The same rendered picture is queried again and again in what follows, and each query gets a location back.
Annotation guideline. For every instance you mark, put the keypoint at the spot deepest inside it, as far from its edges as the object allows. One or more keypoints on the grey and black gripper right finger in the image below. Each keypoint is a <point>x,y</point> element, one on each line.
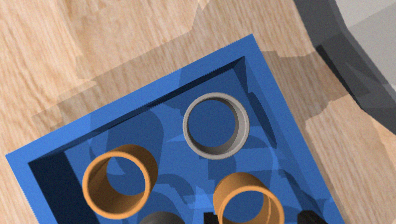
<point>309,217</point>

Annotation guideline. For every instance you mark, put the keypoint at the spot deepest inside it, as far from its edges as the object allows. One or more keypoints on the blue crate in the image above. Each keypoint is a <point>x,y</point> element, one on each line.
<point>50,169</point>

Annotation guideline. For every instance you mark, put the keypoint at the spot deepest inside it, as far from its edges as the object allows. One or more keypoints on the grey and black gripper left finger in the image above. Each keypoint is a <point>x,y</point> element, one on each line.
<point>210,218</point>

